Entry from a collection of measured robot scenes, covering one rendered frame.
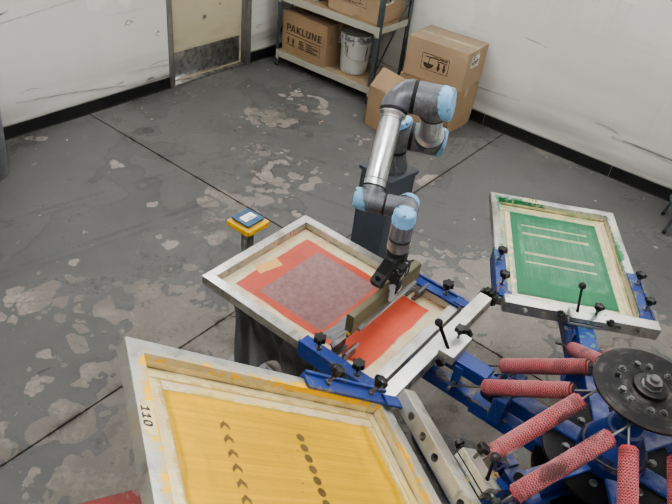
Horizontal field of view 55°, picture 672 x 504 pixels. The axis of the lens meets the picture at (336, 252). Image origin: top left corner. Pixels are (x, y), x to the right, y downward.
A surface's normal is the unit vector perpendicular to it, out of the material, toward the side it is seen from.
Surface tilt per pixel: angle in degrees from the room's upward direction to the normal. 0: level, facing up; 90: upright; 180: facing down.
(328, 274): 0
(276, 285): 0
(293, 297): 0
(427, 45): 89
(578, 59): 90
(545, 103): 90
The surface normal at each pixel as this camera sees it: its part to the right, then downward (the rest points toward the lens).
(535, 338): 0.11, -0.79
